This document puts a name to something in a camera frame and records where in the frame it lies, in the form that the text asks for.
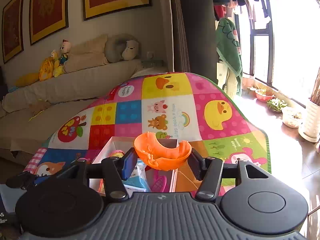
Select yellow cup with pink lid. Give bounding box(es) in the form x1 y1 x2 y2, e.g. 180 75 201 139
109 150 125 158

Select blue white cotton pad pack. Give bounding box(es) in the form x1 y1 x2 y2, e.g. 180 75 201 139
123 159 151 194

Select orange plastic toy shell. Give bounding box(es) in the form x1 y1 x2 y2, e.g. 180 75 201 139
133 132 192 171

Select pink plastic toy utensil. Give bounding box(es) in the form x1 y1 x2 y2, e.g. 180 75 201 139
150 176 167 193

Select pink cardboard box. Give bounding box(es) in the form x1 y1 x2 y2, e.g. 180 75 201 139
88 136 179 196

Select colourful cartoon play mat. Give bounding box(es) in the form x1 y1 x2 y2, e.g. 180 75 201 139
25 73 271 182

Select beige covered sofa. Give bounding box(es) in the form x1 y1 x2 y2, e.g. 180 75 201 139
1 59 169 165

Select small brown plush toy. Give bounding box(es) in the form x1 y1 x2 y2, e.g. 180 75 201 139
29 100 51 116

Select yellow banana plush pillow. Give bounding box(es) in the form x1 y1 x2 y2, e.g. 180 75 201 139
15 73 39 87

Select white ribbed plant pot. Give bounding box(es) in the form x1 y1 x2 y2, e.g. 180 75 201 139
298 100 320 143

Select yellow orange plush toy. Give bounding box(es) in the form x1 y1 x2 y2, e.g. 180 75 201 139
39 50 60 81

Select beige folded cushion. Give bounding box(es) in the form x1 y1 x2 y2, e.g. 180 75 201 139
64 34 108 73

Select green dinosaur towel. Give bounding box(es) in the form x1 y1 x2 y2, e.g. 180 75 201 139
216 17 243 99

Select grey neck pillow with bear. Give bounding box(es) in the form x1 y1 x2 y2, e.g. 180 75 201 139
104 34 140 63

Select doll with yellow outfit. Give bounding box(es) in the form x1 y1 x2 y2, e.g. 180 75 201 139
50 40 72 77

